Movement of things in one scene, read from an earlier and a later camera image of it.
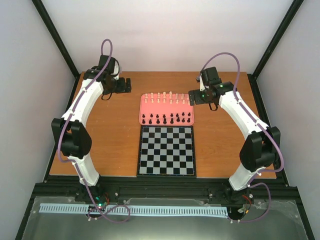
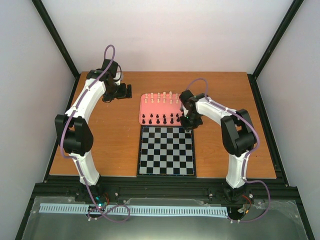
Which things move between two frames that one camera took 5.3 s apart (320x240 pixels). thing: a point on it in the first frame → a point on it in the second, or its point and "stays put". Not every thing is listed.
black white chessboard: x=166 y=151 stays put
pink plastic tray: x=166 y=109 stays put
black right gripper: x=197 y=100 → x=185 y=125
